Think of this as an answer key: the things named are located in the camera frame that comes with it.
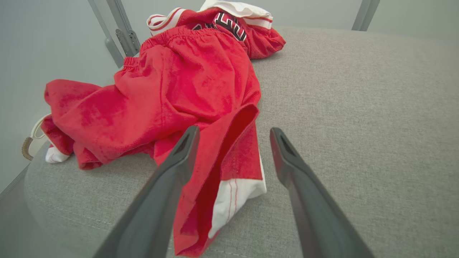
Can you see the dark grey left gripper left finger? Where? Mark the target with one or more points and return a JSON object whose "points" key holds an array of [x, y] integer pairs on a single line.
{"points": [[150, 222]]}

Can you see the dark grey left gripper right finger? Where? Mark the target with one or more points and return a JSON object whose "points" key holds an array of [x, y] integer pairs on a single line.
{"points": [[319, 222]]}

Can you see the red shorts with white trim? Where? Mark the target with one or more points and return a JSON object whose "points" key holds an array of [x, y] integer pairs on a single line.
{"points": [[179, 89]]}

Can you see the red jersey with white sleeves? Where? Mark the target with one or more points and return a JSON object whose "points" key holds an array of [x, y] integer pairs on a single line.
{"points": [[261, 39]]}

